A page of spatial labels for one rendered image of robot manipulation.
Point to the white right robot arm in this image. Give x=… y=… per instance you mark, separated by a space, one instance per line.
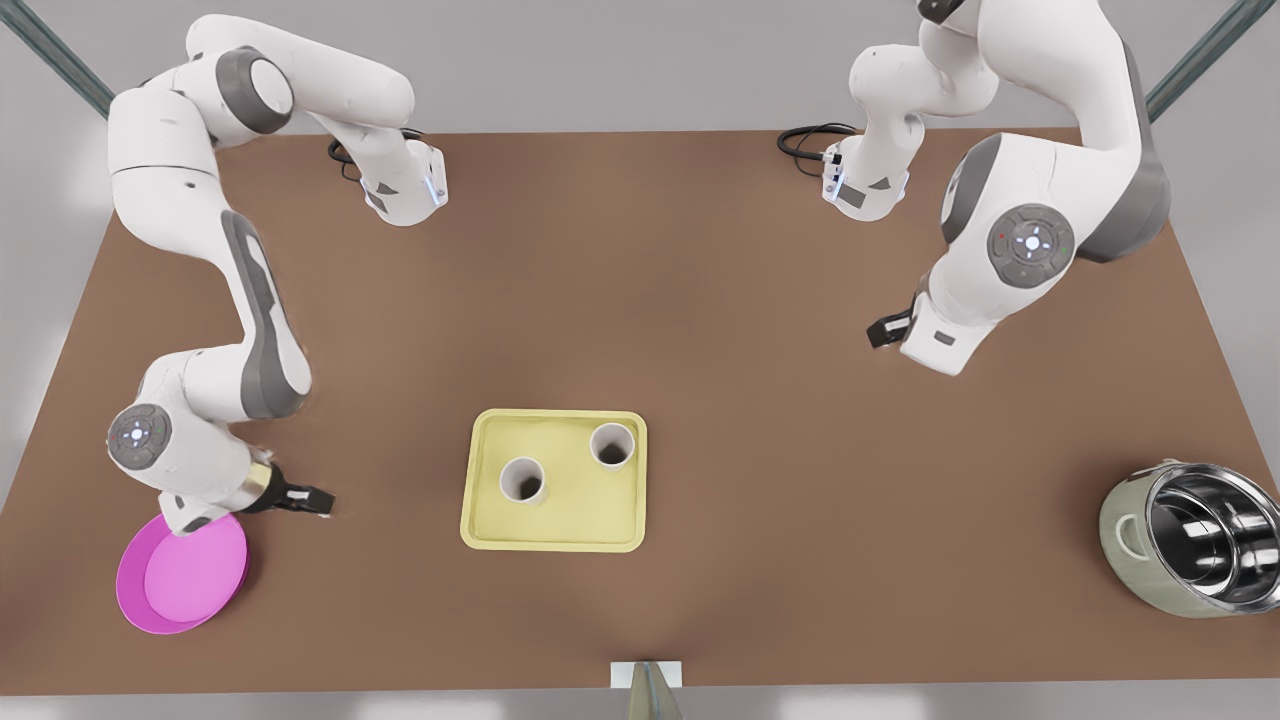
x=170 y=200

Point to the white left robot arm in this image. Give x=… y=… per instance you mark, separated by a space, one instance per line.
x=1040 y=180

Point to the white IKEA cup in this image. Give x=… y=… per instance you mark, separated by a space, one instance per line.
x=612 y=445
x=522 y=480

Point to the pale yellow tray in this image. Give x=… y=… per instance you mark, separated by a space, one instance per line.
x=570 y=510

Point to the pink plate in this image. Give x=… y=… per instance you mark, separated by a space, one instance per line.
x=185 y=580

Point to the green steel-lined pot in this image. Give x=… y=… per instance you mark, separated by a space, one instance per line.
x=1130 y=530

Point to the silver frame post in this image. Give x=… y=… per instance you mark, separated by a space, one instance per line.
x=60 y=62
x=655 y=695
x=1200 y=55

